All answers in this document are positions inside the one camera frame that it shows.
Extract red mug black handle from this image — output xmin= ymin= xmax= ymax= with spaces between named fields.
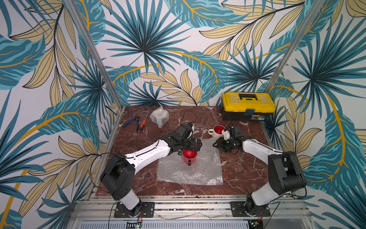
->
xmin=183 ymin=150 xmax=197 ymax=166

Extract clear bubble wrap sheet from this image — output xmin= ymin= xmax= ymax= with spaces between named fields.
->
xmin=150 ymin=106 xmax=169 ymax=128
xmin=157 ymin=138 xmax=223 ymax=186

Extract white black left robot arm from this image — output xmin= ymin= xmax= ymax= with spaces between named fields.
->
xmin=100 ymin=123 xmax=202 ymax=217

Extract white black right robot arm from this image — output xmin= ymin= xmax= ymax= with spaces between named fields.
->
xmin=213 ymin=126 xmax=307 ymax=217

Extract white mug red inside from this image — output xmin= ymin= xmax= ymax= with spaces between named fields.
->
xmin=208 ymin=125 xmax=225 ymax=139

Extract yellow black plastic toolbox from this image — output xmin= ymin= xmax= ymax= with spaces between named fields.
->
xmin=222 ymin=92 xmax=275 ymax=121

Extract orange handled screwdriver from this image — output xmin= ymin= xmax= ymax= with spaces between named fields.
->
xmin=139 ymin=113 xmax=149 ymax=131

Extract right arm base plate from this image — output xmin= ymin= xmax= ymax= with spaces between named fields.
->
xmin=230 ymin=201 xmax=271 ymax=217

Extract blue handled pliers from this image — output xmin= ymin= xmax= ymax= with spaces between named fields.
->
xmin=122 ymin=115 xmax=139 ymax=128

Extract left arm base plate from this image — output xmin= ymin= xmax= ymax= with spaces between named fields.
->
xmin=114 ymin=202 xmax=155 ymax=218

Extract aluminium front frame rail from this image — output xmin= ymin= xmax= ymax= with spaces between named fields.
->
xmin=67 ymin=195 xmax=315 ymax=229

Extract right aluminium corner post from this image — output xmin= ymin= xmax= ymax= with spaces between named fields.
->
xmin=264 ymin=0 xmax=325 ymax=94

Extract aluminium corner post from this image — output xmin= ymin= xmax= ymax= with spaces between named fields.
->
xmin=64 ymin=0 xmax=124 ymax=110
xmin=264 ymin=0 xmax=325 ymax=94

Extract left aluminium corner post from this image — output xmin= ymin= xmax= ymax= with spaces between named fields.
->
xmin=64 ymin=0 xmax=124 ymax=110

